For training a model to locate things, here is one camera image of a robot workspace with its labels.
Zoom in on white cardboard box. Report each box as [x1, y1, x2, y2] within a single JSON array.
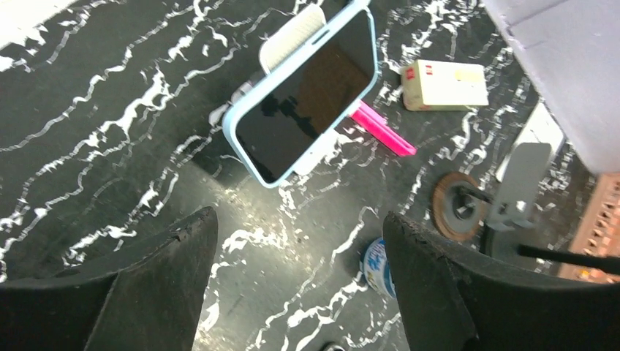
[[400, 59, 489, 111]]

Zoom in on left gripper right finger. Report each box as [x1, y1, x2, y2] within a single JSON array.
[[382, 212, 619, 350]]

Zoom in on orange file organizer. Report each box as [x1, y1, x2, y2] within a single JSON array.
[[557, 173, 619, 284]]

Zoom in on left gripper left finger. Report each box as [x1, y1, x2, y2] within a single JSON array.
[[1, 207, 219, 350]]

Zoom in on pink marker pen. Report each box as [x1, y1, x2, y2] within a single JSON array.
[[351, 100, 417, 156]]

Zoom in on white phone stand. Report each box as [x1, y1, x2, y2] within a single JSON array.
[[209, 4, 338, 176]]

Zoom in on light blue smartphone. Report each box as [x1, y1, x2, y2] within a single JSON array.
[[222, 1, 378, 188]]

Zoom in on black phone stand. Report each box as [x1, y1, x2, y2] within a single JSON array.
[[480, 226, 619, 282]]

